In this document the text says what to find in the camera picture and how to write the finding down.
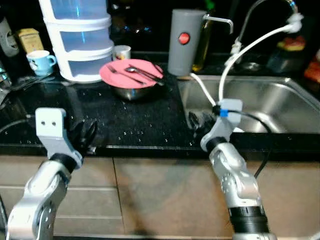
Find beige cabinet door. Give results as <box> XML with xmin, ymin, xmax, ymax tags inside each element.
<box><xmin>113</xmin><ymin>157</ymin><xmax>320</xmax><ymax>237</ymax></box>

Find grey water filter canister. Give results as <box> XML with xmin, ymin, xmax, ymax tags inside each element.
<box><xmin>167</xmin><ymin>8</ymin><xmax>207</xmax><ymax>77</ymax></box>

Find white printed mug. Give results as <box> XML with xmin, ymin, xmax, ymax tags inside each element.
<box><xmin>113</xmin><ymin>45</ymin><xmax>132</xmax><ymax>61</ymax></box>

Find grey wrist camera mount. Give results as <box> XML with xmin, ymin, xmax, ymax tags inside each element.
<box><xmin>200</xmin><ymin>99</ymin><xmax>244</xmax><ymax>152</ymax></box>
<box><xmin>35</xmin><ymin>107</ymin><xmax>85</xmax><ymax>169</ymax></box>

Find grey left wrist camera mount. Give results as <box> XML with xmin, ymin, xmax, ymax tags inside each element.
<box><xmin>35</xmin><ymin>107</ymin><xmax>85</xmax><ymax>169</ymax></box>

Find steel kitchen faucet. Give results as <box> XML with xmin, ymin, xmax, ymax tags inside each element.
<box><xmin>230</xmin><ymin>0</ymin><xmax>301</xmax><ymax>57</ymax></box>

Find beige cabinet drawer front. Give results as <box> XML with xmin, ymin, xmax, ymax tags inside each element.
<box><xmin>0</xmin><ymin>156</ymin><xmax>116</xmax><ymax>189</ymax></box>

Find round steel sink cap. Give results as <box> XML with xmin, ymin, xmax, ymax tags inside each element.
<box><xmin>241</xmin><ymin>61</ymin><xmax>261</xmax><ymax>72</ymax></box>

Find steel bowl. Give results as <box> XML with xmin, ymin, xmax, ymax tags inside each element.
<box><xmin>109</xmin><ymin>85</ymin><xmax>157</xmax><ymax>102</ymax></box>

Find white stacked plastic containers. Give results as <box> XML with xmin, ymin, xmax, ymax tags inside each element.
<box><xmin>38</xmin><ymin>0</ymin><xmax>112</xmax><ymax>84</ymax></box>

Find stainless steel sink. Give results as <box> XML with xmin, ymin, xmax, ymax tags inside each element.
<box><xmin>177</xmin><ymin>75</ymin><xmax>320</xmax><ymax>135</ymax></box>

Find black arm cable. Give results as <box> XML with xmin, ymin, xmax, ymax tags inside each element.
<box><xmin>225</xmin><ymin>109</ymin><xmax>274</xmax><ymax>179</ymax></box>
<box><xmin>0</xmin><ymin>118</ymin><xmax>37</xmax><ymax>135</ymax></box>

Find pink plate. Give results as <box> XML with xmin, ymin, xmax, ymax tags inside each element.
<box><xmin>99</xmin><ymin>58</ymin><xmax>165</xmax><ymax>90</ymax></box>

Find steel fork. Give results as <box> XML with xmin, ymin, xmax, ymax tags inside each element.
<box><xmin>106</xmin><ymin>64</ymin><xmax>147</xmax><ymax>85</ymax></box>

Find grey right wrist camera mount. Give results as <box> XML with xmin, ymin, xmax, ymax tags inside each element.
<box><xmin>200</xmin><ymin>99</ymin><xmax>244</xmax><ymax>152</ymax></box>

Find blue mug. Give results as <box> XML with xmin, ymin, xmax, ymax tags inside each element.
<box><xmin>26</xmin><ymin>49</ymin><xmax>58</xmax><ymax>77</ymax></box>

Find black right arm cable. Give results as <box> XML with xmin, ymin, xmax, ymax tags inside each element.
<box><xmin>225</xmin><ymin>109</ymin><xmax>274</xmax><ymax>179</ymax></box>

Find white wall socket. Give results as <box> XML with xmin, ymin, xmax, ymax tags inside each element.
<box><xmin>0</xmin><ymin>17</ymin><xmax>20</xmax><ymax>57</ymax></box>

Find steel filter spout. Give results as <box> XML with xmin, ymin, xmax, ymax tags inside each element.
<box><xmin>202</xmin><ymin>14</ymin><xmax>235</xmax><ymax>35</ymax></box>

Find yellow box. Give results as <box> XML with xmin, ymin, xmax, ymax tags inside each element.
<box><xmin>17</xmin><ymin>28</ymin><xmax>45</xmax><ymax>54</ymax></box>

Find steel spoon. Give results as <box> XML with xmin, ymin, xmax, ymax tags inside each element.
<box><xmin>124</xmin><ymin>66</ymin><xmax>166</xmax><ymax>86</ymax></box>

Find yellow oil bottle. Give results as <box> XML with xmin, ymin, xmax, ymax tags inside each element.
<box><xmin>192</xmin><ymin>0</ymin><xmax>216</xmax><ymax>72</ymax></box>

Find white water hose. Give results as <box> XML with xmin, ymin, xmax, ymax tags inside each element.
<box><xmin>189</xmin><ymin>13</ymin><xmax>305</xmax><ymax>110</ymax></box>

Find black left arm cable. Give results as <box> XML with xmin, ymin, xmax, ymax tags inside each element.
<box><xmin>0</xmin><ymin>118</ymin><xmax>37</xmax><ymax>135</ymax></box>

